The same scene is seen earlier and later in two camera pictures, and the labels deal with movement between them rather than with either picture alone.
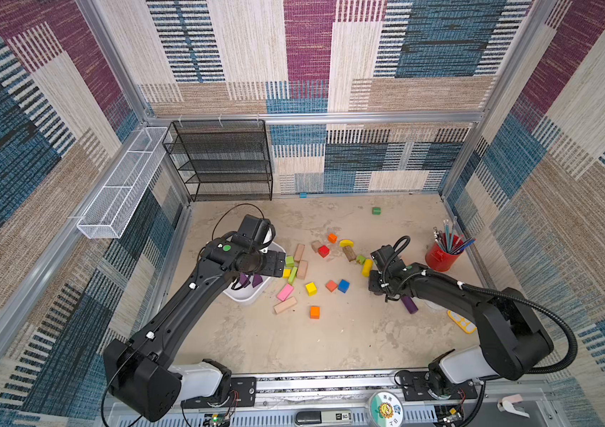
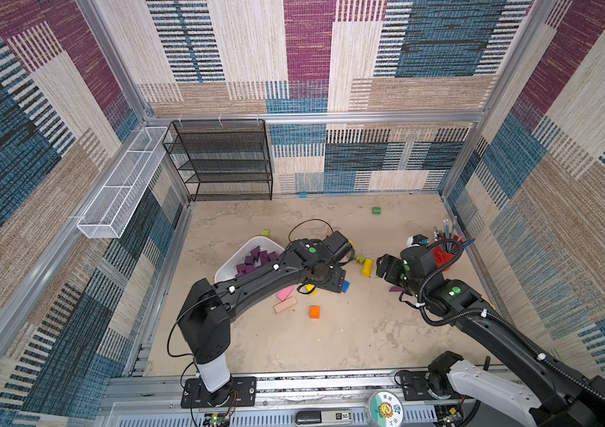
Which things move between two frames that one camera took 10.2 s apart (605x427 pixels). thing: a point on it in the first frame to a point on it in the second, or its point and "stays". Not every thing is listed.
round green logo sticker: x=386 y=410 stays
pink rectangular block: x=286 y=292 stays
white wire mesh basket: x=110 y=211 stays
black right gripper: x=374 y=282 to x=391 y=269
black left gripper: x=273 y=269 to x=340 y=275
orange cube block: x=315 y=312 stays
